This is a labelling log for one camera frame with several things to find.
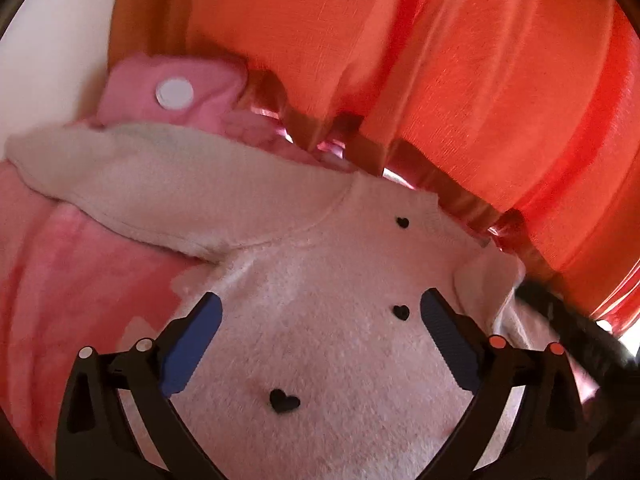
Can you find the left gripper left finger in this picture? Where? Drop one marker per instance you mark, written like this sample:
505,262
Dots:
94,439

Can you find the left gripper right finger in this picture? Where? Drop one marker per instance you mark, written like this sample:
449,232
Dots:
547,439

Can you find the pink sweater with black hearts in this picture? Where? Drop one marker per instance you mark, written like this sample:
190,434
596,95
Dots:
322,367

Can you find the pink patterned bed blanket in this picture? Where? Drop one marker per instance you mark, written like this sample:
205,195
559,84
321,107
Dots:
66,281

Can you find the pink pillow with white dot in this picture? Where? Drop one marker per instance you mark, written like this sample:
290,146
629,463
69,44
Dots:
189,92

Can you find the orange curtain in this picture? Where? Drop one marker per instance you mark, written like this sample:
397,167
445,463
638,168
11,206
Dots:
522,115

